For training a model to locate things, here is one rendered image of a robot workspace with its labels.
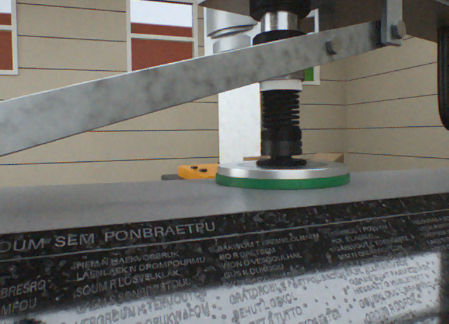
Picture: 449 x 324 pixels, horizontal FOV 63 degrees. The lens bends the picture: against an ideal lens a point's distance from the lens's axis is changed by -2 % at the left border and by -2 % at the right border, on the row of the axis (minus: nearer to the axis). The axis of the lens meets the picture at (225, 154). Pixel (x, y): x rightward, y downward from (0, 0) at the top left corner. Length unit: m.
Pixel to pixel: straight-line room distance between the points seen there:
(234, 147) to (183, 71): 0.87
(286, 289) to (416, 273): 0.15
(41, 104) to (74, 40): 6.32
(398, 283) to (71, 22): 6.58
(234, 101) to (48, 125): 0.97
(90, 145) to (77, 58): 1.42
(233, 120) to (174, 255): 1.01
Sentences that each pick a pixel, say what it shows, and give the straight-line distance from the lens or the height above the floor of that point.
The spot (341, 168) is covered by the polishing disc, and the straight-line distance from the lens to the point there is 0.58.
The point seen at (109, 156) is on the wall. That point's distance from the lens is 6.55.
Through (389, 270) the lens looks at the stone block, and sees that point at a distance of 0.42.
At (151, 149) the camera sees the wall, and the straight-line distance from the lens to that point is 6.61.
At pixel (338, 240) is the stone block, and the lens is 0.41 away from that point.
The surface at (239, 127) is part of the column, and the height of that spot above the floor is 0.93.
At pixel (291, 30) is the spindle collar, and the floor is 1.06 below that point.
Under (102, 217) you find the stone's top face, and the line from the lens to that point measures 0.38.
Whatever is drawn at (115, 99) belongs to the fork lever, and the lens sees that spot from 0.43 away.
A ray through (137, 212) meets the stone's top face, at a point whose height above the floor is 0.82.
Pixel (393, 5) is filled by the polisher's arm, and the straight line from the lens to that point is 0.76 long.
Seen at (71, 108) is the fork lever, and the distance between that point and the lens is 0.41.
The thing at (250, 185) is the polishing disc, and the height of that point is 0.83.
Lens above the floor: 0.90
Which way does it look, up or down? 3 degrees down
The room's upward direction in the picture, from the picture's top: 1 degrees counter-clockwise
